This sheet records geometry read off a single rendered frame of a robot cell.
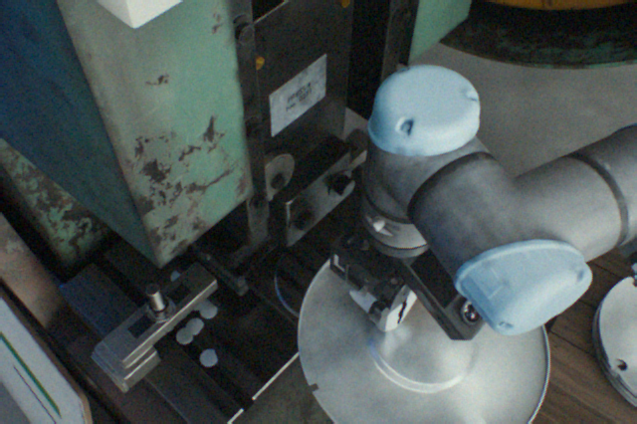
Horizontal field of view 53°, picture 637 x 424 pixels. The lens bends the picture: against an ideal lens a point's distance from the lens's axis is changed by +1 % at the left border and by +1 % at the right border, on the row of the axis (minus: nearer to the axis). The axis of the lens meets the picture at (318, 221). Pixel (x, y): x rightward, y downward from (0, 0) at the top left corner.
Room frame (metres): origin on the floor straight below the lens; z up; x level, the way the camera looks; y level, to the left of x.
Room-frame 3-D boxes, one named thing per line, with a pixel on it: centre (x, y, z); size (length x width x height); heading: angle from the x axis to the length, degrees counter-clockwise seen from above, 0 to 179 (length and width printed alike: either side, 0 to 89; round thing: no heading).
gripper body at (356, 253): (0.33, -0.07, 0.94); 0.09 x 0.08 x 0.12; 49
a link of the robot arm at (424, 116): (0.32, -0.08, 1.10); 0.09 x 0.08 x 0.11; 29
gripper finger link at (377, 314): (0.30, -0.07, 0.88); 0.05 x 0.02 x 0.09; 139
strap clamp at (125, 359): (0.33, 0.20, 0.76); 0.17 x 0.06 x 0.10; 139
